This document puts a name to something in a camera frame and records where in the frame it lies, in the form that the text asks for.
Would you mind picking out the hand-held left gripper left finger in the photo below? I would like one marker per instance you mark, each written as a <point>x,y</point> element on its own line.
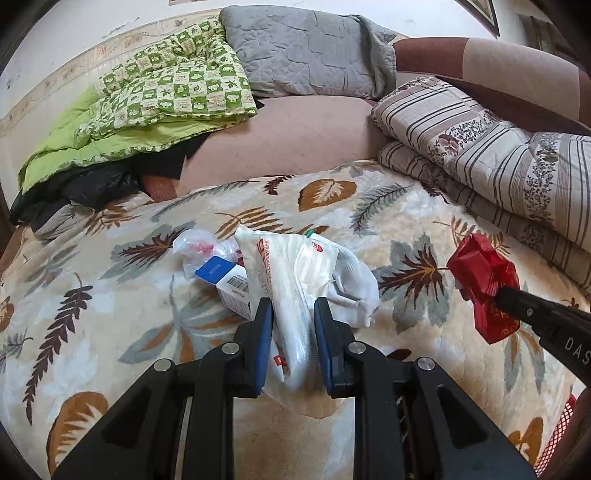
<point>264,341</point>

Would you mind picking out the clear plastic bag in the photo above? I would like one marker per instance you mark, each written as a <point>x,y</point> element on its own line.
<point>198,247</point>

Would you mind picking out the dark picture frame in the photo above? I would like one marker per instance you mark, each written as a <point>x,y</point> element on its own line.
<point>485,14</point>

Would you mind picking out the green checked quilt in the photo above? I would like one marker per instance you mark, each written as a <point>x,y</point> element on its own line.
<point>161,92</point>

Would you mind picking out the grey quilt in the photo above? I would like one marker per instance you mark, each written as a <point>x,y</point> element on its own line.
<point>304,50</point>

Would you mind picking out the leaf print fleece blanket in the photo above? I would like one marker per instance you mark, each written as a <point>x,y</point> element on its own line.
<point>138,332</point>

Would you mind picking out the black jacket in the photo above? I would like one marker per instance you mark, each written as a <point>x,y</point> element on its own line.
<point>87,184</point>

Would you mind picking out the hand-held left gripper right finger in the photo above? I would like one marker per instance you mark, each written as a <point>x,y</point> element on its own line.
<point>323,341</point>

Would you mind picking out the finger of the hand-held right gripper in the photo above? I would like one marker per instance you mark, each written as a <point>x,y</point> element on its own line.
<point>517,304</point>

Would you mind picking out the blue and white small box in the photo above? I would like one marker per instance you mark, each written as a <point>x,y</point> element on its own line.
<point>226,286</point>

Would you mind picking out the red bag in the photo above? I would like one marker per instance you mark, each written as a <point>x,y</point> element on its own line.
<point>480,267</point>

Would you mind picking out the red mesh basket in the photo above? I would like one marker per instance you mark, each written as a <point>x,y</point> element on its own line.
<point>565,429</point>

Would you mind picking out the striped floral quilt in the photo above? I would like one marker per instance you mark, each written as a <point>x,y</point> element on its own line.
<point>485,143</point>

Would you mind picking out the white plastic bag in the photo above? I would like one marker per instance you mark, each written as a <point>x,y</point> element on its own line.
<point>295,277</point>

